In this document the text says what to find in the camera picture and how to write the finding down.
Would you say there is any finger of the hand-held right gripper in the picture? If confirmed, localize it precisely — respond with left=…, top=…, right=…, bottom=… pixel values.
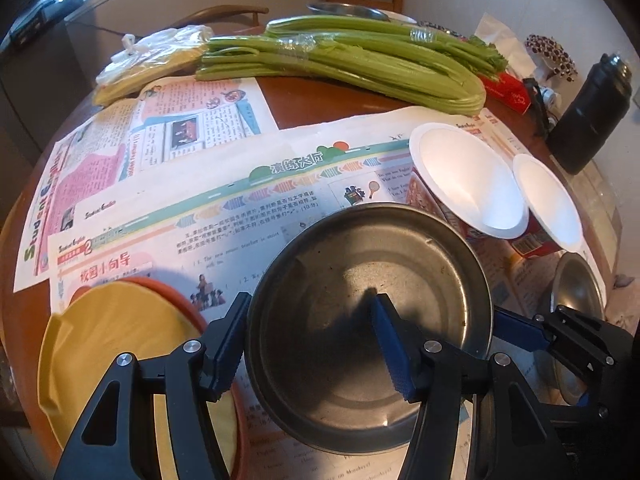
left=492, top=305, right=621, bottom=396

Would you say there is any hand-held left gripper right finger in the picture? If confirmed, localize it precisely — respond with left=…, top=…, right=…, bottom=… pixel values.
left=370, top=294, right=571, bottom=480

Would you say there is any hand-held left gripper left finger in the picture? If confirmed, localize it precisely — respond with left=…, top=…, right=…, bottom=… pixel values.
left=60, top=291, right=252, bottom=480

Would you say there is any large steel bowl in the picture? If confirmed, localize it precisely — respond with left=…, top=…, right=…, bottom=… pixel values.
left=550, top=251, right=606, bottom=406

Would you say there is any shallow steel plate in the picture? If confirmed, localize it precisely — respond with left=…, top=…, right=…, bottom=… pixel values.
left=244, top=203, right=496, bottom=453

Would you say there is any yellow shell-shaped plate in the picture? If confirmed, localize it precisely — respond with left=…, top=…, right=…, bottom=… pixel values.
left=37, top=280, right=241, bottom=480

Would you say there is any large white paper cup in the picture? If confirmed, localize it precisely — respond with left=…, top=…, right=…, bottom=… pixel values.
left=407, top=122, right=531, bottom=241

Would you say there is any green-headed newspaper sheet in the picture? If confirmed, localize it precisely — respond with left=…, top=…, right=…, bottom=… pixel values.
left=47, top=105, right=501, bottom=480

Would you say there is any pink newspaper sheet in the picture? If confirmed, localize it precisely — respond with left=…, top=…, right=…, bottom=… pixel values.
left=12, top=77, right=278, bottom=291

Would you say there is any black thermos flask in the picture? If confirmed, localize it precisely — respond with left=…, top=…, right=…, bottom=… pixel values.
left=522, top=52, right=636, bottom=176

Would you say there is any red tissue box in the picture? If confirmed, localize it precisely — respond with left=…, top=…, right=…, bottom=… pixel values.
left=472, top=12, right=533, bottom=113

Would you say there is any thick celery bunch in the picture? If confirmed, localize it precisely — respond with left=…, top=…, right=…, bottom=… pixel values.
left=194, top=35, right=487, bottom=116

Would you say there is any plastic bag of yellow noodles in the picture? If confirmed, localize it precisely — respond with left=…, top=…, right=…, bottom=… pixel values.
left=94, top=25, right=213, bottom=106

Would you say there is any patterned ceramic plate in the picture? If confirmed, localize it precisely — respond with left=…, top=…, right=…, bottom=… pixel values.
left=417, top=20, right=471, bottom=41

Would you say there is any slim taped celery bunch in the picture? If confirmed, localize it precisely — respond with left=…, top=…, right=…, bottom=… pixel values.
left=265, top=15, right=508, bottom=71

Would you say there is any white ceramic bowl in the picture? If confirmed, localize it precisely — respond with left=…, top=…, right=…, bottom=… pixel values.
left=377, top=9, right=418, bottom=26

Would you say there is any curved-back wooden chair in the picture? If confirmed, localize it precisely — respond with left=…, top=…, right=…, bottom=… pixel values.
left=187, top=5, right=271, bottom=28

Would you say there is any small steel bowl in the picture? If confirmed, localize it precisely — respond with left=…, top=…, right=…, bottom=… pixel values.
left=306, top=2, right=396, bottom=23

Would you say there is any black box device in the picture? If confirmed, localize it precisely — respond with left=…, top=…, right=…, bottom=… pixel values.
left=10, top=2, right=51, bottom=43

